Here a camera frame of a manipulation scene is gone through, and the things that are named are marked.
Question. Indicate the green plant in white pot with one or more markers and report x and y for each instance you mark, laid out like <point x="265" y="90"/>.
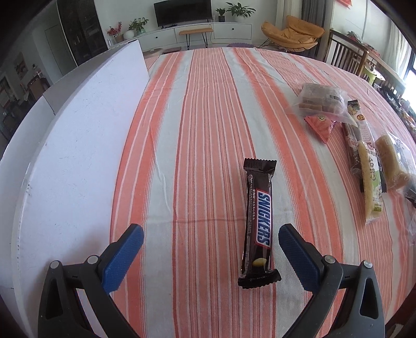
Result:
<point x="138" y="26"/>

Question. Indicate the black flat television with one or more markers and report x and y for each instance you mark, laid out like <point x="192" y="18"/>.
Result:
<point x="182" y="11"/>

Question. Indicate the red wall hanging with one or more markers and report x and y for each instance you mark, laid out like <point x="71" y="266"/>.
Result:
<point x="344" y="2"/>

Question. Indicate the dark wooden dining chair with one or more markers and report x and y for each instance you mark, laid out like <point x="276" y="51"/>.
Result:
<point x="344" y="52"/>

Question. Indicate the long pale snack packet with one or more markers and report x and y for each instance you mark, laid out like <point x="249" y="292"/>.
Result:
<point x="370" y="169"/>

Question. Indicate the white board panel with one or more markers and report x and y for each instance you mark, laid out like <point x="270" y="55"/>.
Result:
<point x="65" y="162"/>

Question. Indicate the framed wall picture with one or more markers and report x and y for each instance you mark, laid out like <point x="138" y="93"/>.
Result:
<point x="19" y="65"/>

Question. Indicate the clear bag of brown candy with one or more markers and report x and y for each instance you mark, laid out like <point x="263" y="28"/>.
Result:
<point x="320" y="100"/>

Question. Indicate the grey curtain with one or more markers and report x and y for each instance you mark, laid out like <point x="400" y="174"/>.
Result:
<point x="315" y="13"/>

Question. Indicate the clear packet of bread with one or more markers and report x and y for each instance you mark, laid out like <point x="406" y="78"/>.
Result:
<point x="393" y="159"/>

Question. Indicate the red snack packet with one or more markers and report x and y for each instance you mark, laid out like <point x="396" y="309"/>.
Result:
<point x="320" y="127"/>

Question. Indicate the brown chocolate bar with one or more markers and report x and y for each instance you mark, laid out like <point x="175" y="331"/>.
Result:
<point x="260" y="221"/>

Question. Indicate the wooden bench with black legs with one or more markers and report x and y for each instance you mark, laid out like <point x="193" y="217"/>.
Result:
<point x="195" y="31"/>

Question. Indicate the dark brown stick snack packet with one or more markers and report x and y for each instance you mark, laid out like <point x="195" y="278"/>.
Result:
<point x="353" y="152"/>

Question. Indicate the small potted green plant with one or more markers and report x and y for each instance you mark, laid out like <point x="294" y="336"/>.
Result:
<point x="221" y="13"/>

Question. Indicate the white television cabinet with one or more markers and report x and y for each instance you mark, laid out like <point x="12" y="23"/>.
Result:
<point x="227" y="32"/>

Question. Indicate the dark glass display cabinet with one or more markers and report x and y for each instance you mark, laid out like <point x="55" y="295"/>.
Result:
<point x="81" y="29"/>

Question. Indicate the orange striped tablecloth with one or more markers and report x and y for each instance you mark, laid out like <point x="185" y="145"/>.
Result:
<point x="201" y="130"/>

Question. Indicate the orange lounge chair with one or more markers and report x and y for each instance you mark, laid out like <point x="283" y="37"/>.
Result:
<point x="292" y="34"/>

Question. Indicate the large leafy potted plant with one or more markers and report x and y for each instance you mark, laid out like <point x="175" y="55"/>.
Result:
<point x="240" y="11"/>

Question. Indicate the wooden dining table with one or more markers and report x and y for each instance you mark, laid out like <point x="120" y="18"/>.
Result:
<point x="386" y="70"/>

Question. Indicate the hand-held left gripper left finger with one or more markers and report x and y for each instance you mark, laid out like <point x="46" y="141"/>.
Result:
<point x="123" y="256"/>

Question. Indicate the red flower plant in vase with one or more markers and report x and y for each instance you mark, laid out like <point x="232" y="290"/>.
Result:
<point x="114" y="32"/>

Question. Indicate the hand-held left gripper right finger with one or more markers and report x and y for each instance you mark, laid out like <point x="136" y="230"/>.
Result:
<point x="299" y="260"/>

